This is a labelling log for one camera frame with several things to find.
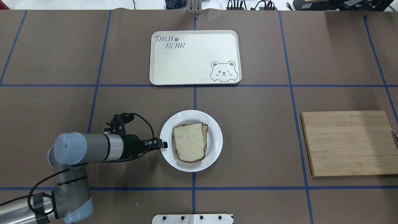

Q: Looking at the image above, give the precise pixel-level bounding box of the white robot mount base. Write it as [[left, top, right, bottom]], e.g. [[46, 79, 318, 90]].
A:
[[152, 214, 234, 224]]

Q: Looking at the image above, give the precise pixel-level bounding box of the white round plate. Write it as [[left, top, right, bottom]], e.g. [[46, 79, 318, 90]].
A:
[[160, 110, 223, 172]]

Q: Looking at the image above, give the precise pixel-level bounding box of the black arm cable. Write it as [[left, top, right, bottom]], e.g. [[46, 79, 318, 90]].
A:
[[0, 114, 155, 215]]

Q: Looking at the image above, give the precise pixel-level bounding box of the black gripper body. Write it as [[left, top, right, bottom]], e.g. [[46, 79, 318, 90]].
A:
[[123, 135, 155, 159]]

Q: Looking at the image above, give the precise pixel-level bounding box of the wooden cutting board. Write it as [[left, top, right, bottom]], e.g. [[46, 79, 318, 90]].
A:
[[300, 110, 398, 177]]

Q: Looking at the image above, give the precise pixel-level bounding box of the aluminium frame post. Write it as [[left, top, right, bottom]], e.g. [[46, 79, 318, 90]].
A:
[[185, 0, 203, 15]]

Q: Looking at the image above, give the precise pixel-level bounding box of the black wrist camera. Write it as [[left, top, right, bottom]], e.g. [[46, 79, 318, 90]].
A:
[[104, 113, 134, 136]]

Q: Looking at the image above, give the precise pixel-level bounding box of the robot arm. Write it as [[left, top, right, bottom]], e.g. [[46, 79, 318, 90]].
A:
[[1, 132, 168, 224]]

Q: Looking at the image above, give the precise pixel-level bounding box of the bread slice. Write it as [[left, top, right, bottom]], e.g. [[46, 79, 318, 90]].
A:
[[203, 124, 208, 152], [173, 122, 205, 163]]

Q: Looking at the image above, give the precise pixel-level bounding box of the cream bear serving tray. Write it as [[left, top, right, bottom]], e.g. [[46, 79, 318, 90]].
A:
[[149, 30, 243, 86]]

